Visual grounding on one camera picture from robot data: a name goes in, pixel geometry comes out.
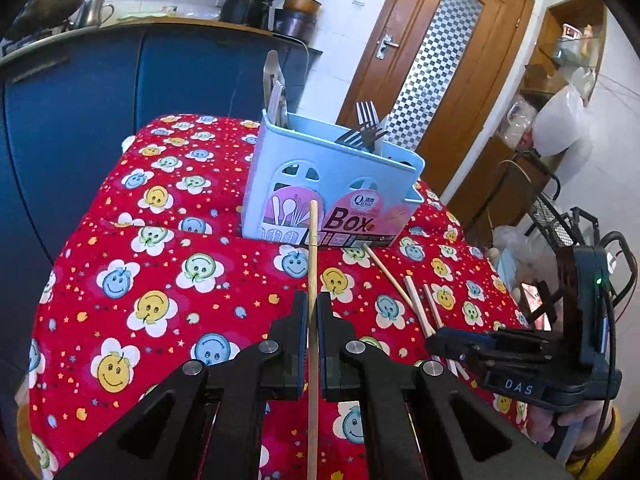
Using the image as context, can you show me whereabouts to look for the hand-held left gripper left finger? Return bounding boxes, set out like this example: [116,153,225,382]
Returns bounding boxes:
[52,291,309,480]

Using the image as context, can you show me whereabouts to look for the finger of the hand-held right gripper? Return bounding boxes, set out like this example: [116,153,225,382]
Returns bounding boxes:
[440,329,547,350]
[424,335,485,367]

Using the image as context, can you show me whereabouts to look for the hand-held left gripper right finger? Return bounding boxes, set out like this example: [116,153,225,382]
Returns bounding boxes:
[317,291,576,480]

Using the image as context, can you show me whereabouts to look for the white handled chopstick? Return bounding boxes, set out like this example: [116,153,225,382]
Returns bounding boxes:
[423,284,475,385]

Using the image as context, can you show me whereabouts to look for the wooden chopsticks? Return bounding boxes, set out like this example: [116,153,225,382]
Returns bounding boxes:
[403,276,467,387]

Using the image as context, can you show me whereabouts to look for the bamboo chopstick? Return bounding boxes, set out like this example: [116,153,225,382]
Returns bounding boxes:
[305,201,321,480]
[363,244,417,307]

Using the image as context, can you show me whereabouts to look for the light blue chopsticks box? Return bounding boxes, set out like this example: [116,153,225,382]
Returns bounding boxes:
[241,109,427,250]

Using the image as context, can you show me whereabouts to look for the person's right forearm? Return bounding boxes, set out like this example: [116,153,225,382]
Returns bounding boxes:
[566,406,624,479]

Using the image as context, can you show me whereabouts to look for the person's right hand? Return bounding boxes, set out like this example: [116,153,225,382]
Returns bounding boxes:
[529,399,615,456]

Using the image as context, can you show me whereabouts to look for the clear crumpled plastic bag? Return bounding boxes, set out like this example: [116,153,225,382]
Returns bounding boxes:
[492,224,552,287]

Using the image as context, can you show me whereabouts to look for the black metal rack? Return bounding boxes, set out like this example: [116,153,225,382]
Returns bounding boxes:
[499,149,640,313]

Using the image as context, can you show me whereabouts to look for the wooden shelf unit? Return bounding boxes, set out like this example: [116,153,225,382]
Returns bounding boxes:
[465,0,609,247]

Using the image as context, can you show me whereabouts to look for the red printed tablecloth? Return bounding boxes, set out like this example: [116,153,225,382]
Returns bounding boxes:
[22,113,532,480]

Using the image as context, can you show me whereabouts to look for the white hanging plastic bag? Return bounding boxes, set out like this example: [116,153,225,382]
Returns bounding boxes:
[531,84,587,157]

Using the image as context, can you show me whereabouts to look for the wooden door with glass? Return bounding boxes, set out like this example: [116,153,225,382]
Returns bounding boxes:
[337,0,537,197]

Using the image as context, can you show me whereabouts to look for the blue kitchen counter cabinet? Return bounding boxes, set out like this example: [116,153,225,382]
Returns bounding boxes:
[0,12,324,286]

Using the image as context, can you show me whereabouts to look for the black air fryer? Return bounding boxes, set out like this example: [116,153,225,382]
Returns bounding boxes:
[218,0,275,31]

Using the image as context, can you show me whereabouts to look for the steel kettle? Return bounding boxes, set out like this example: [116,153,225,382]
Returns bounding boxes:
[74,0,116,29]

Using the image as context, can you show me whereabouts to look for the black wok with ladle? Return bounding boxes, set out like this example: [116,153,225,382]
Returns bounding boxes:
[9,0,96,42]

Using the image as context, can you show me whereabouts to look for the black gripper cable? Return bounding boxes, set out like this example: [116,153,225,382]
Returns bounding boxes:
[596,231,640,442]

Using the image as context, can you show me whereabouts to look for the white power cable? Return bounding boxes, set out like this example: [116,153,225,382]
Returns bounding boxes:
[297,40,314,113]

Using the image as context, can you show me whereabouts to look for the steel door handle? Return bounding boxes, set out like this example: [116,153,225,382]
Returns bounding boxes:
[377,33,400,60]

